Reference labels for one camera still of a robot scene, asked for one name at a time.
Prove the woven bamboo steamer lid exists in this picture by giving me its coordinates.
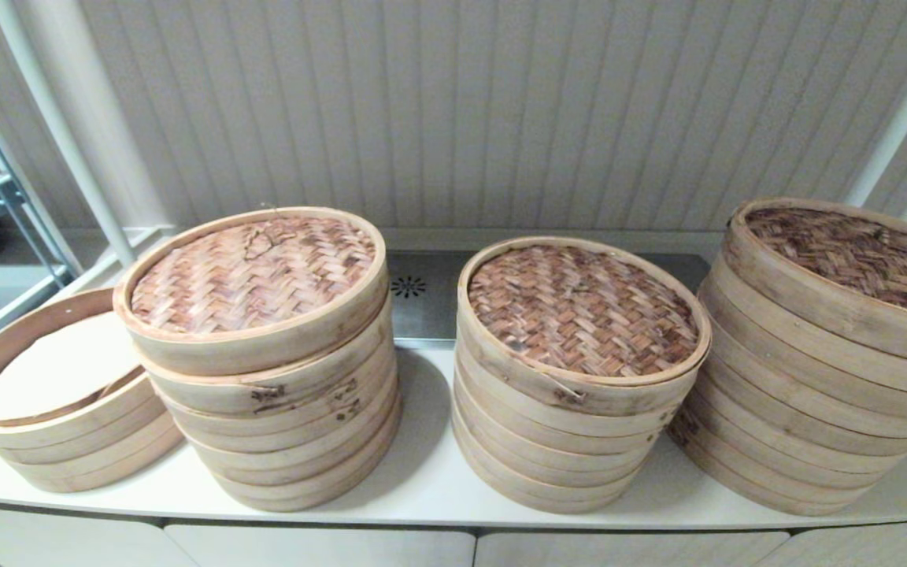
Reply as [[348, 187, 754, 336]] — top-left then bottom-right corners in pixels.
[[135, 299, 395, 420], [113, 206, 389, 379], [456, 236, 713, 418], [721, 197, 907, 369]]

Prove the bamboo steamer basket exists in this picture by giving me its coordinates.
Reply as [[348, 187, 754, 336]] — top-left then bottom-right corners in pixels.
[[174, 358, 399, 458], [202, 394, 403, 495], [668, 417, 883, 518], [217, 409, 403, 514], [688, 331, 907, 461], [453, 366, 679, 460], [672, 394, 907, 498], [186, 378, 402, 477], [694, 303, 907, 443], [0, 287, 154, 451], [452, 386, 663, 479], [9, 421, 185, 495], [453, 425, 643, 516], [453, 346, 694, 440], [705, 260, 907, 400], [452, 406, 651, 498], [0, 402, 175, 475], [698, 276, 907, 426], [156, 339, 398, 439], [680, 362, 907, 481]]

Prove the stainless steel vent panel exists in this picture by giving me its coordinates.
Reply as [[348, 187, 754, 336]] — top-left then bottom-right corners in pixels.
[[379, 250, 713, 352]]

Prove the grey metal rack frame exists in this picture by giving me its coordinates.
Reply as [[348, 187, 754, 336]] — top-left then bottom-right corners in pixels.
[[0, 63, 80, 278]]

